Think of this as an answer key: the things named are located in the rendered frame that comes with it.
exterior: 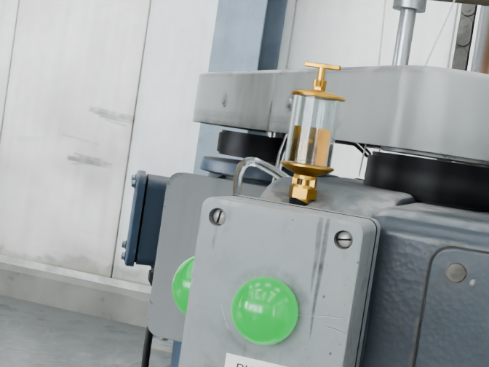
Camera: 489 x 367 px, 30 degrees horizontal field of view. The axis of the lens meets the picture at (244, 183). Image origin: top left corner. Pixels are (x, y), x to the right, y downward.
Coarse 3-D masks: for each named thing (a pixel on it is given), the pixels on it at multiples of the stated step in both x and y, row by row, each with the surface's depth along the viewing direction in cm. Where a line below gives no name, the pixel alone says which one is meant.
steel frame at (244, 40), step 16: (224, 0) 544; (240, 0) 541; (256, 0) 538; (272, 0) 577; (224, 16) 544; (240, 16) 541; (256, 16) 538; (272, 16) 577; (224, 32) 545; (240, 32) 541; (256, 32) 538; (272, 32) 577; (224, 48) 545; (240, 48) 542; (256, 48) 538; (272, 48) 577; (224, 64) 545; (240, 64) 542; (256, 64) 539; (272, 64) 577; (208, 128) 548; (224, 128) 545; (208, 144) 548
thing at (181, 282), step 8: (184, 264) 43; (192, 264) 43; (176, 272) 43; (184, 272) 43; (176, 280) 43; (184, 280) 42; (176, 288) 43; (184, 288) 42; (176, 296) 43; (184, 296) 42; (176, 304) 43; (184, 304) 42; (184, 312) 43
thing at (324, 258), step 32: (224, 224) 41; (256, 224) 40; (288, 224) 40; (320, 224) 39; (352, 224) 39; (224, 256) 41; (256, 256) 40; (288, 256) 40; (320, 256) 39; (352, 256) 39; (192, 288) 41; (224, 288) 41; (320, 288) 39; (352, 288) 39; (192, 320) 41; (224, 320) 41; (320, 320) 39; (352, 320) 40; (192, 352) 41; (224, 352) 41; (256, 352) 40; (288, 352) 40; (320, 352) 40; (352, 352) 41
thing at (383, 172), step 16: (368, 160) 58; (384, 160) 56; (400, 160) 55; (416, 160) 54; (432, 160) 54; (368, 176) 57; (384, 176) 56; (400, 176) 55; (416, 176) 54; (432, 176) 54; (448, 176) 54; (464, 176) 54; (480, 176) 54; (416, 192) 54; (432, 192) 54; (448, 192) 54; (464, 192) 54; (480, 192) 54; (480, 208) 55
